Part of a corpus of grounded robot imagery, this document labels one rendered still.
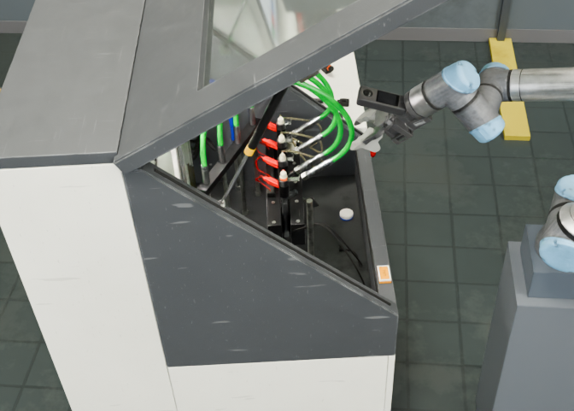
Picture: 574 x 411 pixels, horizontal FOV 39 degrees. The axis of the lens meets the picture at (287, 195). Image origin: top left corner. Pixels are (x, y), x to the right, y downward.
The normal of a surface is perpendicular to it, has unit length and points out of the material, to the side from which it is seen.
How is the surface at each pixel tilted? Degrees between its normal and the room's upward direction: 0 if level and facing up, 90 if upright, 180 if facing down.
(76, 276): 90
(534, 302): 0
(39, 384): 0
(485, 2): 90
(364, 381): 90
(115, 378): 90
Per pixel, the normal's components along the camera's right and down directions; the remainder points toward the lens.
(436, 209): -0.04, -0.73
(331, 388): 0.04, 0.68
